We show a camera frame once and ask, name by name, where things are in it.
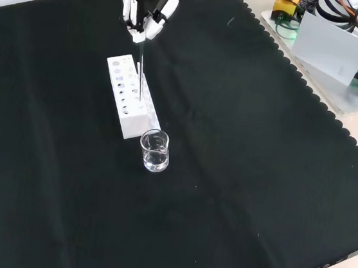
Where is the clear glass rod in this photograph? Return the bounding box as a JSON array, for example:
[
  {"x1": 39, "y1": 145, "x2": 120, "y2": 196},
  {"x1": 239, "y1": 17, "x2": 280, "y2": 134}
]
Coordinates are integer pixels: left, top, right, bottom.
[{"x1": 132, "y1": 40, "x2": 150, "y2": 103}]

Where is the white test tube rack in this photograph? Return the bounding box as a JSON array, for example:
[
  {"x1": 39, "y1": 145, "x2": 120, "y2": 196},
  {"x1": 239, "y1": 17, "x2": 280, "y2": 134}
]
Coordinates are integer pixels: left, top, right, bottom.
[{"x1": 98, "y1": 51, "x2": 170, "y2": 144}]

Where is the yellow stop button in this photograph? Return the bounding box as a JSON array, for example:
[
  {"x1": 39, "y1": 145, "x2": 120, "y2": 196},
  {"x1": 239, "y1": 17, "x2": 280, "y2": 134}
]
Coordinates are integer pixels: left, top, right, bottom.
[{"x1": 272, "y1": 0, "x2": 304, "y2": 24}]

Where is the small clear glass beaker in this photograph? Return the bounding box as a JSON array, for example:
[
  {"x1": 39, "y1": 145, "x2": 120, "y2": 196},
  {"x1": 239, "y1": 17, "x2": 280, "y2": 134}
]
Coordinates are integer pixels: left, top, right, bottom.
[{"x1": 137, "y1": 128, "x2": 174, "y2": 174}]

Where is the pale white board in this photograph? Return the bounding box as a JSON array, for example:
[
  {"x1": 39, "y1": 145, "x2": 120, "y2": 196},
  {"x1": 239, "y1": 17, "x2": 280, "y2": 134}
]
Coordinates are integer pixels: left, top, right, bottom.
[{"x1": 287, "y1": 8, "x2": 358, "y2": 88}]

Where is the black bench cloth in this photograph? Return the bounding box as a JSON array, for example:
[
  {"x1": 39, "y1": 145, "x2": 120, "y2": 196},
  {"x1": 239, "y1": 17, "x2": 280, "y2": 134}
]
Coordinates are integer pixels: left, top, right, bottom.
[{"x1": 0, "y1": 0, "x2": 358, "y2": 268}]

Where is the grey metal base plate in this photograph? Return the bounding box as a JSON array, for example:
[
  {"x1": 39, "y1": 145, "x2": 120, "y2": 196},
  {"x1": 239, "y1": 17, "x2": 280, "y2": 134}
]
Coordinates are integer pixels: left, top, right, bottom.
[{"x1": 250, "y1": 7, "x2": 358, "y2": 115}]

